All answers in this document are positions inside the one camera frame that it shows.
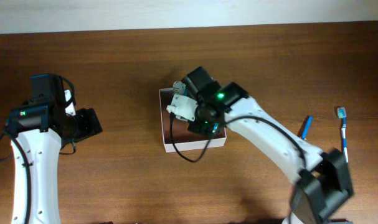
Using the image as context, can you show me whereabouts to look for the teal mouthwash bottle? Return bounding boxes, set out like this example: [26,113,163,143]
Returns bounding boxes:
[172,81,187,96]

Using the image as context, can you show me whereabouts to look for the blue disposable razor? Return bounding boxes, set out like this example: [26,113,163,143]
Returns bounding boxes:
[300,116,313,140]

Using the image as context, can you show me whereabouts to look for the teal toothpaste tube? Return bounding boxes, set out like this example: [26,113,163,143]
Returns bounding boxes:
[212,123,219,133]

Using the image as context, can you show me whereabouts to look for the blue white toothbrush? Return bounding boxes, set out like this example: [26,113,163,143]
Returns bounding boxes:
[337,107,349,162]

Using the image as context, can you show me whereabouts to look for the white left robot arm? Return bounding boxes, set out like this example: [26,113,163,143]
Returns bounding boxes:
[4,105,102,223]

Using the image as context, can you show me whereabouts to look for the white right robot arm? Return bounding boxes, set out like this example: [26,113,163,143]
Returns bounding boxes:
[187,82,354,223]

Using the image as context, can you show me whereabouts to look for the white cardboard box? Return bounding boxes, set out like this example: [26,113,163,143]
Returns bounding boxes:
[159,88,227,152]

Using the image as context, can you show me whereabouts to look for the black base at bottom edge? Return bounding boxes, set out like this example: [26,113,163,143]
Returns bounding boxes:
[327,218,354,224]

